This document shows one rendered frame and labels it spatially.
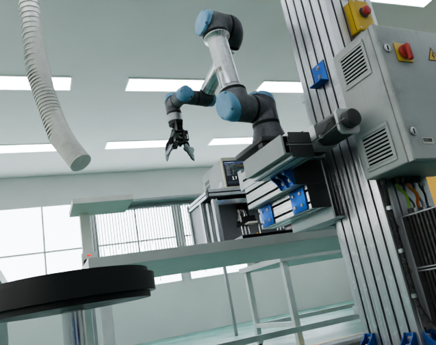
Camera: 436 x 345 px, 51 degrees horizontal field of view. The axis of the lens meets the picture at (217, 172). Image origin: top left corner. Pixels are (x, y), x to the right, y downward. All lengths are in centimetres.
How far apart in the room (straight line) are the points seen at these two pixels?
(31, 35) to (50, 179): 557
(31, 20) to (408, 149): 315
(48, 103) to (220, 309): 662
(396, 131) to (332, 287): 921
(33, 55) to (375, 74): 279
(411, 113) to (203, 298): 802
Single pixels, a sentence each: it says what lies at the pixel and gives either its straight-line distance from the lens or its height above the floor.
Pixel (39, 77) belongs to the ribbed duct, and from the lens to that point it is 369.
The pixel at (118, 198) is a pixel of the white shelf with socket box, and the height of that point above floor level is 118.
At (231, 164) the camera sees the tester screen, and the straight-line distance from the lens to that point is 286.
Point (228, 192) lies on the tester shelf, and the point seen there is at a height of 109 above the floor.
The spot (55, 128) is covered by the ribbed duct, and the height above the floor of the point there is 185.
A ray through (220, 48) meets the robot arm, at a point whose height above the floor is 146.
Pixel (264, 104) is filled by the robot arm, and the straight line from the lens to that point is 188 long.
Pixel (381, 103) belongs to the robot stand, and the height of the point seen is 97.
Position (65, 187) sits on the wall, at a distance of 914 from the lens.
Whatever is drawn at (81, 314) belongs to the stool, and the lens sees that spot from 98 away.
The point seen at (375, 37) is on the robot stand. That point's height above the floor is 118.
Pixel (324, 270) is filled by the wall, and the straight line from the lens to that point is 1055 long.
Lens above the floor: 46
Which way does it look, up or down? 16 degrees up
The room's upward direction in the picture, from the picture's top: 10 degrees counter-clockwise
